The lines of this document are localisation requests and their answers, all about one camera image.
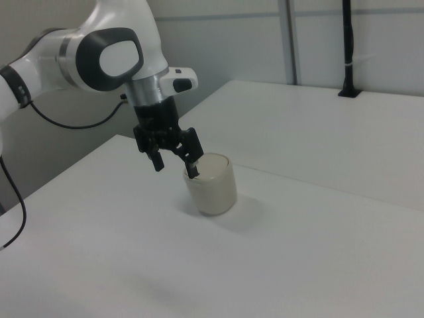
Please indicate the black pole with base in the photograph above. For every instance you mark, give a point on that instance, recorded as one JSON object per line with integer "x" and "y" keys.
{"x": 348, "y": 49}

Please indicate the small white trash can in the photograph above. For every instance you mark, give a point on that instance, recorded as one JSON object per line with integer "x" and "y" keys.
{"x": 213, "y": 195}

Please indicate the white swing lid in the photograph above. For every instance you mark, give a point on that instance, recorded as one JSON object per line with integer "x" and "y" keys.
{"x": 212, "y": 167}

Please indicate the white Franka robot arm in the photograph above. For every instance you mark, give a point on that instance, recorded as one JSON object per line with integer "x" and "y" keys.
{"x": 145, "y": 39}

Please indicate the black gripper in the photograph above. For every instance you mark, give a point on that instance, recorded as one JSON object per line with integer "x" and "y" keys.
{"x": 157, "y": 114}

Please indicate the grey partition post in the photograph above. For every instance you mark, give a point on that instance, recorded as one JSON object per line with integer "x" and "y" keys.
{"x": 291, "y": 43}

